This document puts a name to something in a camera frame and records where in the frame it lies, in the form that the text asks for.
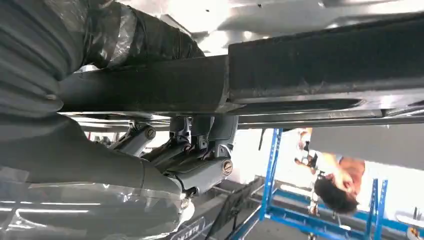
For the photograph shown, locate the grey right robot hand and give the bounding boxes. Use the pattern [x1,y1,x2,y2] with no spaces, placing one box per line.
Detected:
[0,0,240,240]

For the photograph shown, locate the black folding stand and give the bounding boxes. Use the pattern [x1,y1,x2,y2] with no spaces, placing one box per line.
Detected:
[204,178,265,240]

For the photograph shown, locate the person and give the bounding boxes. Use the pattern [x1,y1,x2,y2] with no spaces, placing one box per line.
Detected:
[294,127,367,215]

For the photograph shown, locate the blue metal shelf rack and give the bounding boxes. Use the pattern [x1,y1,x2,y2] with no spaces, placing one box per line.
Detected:
[227,128,424,240]

